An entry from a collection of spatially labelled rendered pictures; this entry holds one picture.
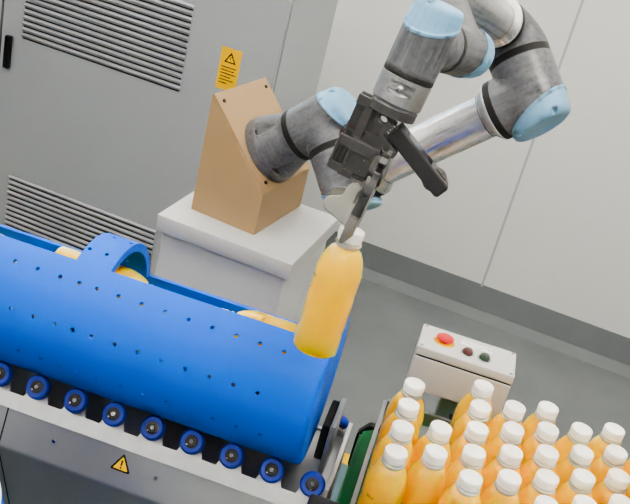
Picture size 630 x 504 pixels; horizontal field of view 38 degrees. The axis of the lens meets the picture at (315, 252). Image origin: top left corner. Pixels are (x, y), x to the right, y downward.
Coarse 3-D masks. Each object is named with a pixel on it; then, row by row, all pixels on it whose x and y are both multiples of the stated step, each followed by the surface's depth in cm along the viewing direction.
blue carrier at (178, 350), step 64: (0, 256) 157; (64, 256) 158; (128, 256) 175; (0, 320) 156; (64, 320) 154; (128, 320) 153; (192, 320) 153; (256, 320) 153; (128, 384) 156; (192, 384) 152; (256, 384) 150; (320, 384) 149; (256, 448) 158
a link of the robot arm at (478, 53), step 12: (444, 0) 132; (456, 0) 132; (468, 12) 133; (468, 24) 132; (468, 36) 129; (480, 36) 133; (468, 48) 129; (480, 48) 132; (492, 48) 135; (468, 60) 131; (480, 60) 133; (492, 60) 136; (444, 72) 131; (456, 72) 132; (468, 72) 134; (480, 72) 136
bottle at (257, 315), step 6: (234, 312) 164; (240, 312) 161; (246, 312) 161; (252, 312) 161; (258, 312) 161; (252, 318) 159; (258, 318) 159; (264, 318) 160; (270, 318) 160; (276, 318) 161; (270, 324) 159; (276, 324) 159; (282, 324) 159; (288, 324) 160; (294, 324) 160; (288, 330) 159; (294, 330) 159
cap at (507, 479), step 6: (498, 474) 150; (504, 474) 150; (510, 474) 151; (516, 474) 151; (498, 480) 150; (504, 480) 149; (510, 480) 149; (516, 480) 149; (504, 486) 149; (510, 486) 149; (516, 486) 149
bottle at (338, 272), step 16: (336, 240) 136; (336, 256) 135; (352, 256) 135; (320, 272) 136; (336, 272) 135; (352, 272) 135; (320, 288) 137; (336, 288) 136; (352, 288) 137; (304, 304) 140; (320, 304) 137; (336, 304) 137; (352, 304) 139; (304, 320) 139; (320, 320) 138; (336, 320) 138; (304, 336) 139; (320, 336) 139; (336, 336) 140; (304, 352) 140; (320, 352) 140
